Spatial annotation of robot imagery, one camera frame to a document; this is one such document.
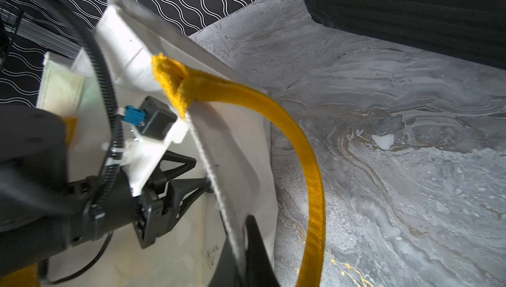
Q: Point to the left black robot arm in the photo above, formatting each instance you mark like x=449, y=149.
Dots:
x=44, y=214

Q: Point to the white pouch with yellow handles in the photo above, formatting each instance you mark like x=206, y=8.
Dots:
x=227, y=135

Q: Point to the black tool case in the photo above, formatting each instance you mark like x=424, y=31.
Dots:
x=466, y=29

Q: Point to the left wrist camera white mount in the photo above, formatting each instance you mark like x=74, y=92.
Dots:
x=155, y=127

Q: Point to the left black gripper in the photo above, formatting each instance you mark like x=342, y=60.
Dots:
x=164, y=201

